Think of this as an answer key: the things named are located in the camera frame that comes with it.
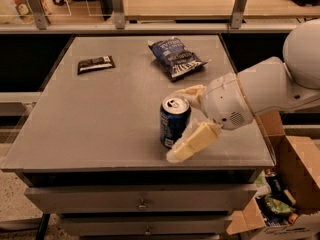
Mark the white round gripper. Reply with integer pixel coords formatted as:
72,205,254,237
166,73,254,163

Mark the blue pepsi can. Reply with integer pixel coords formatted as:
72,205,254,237
160,96,191,148

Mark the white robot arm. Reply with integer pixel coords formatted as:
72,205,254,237
166,19,320,163

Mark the blue chip bag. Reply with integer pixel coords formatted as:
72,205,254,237
148,37,206,80

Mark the green snack bag in box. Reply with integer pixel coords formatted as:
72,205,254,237
263,195,295,216

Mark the grey lower drawer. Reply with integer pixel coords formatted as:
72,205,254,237
61,215,232,236

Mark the grey drawer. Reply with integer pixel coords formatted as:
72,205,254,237
61,215,232,236
25,184,256,214

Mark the dark brown snack packet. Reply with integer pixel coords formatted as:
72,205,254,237
77,56,115,75

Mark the cardboard box with snacks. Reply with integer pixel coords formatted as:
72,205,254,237
227,112,320,240

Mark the grey upper drawer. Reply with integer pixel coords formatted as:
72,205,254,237
25,184,256,214

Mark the right metal bracket post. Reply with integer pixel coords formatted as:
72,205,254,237
229,0,247,29

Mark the metal bracket post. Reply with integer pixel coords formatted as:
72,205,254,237
229,0,247,29
28,0,49,30
112,0,126,29

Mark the middle metal bracket post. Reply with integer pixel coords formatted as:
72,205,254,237
112,0,126,29

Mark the left metal bracket post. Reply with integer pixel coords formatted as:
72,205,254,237
28,0,49,30

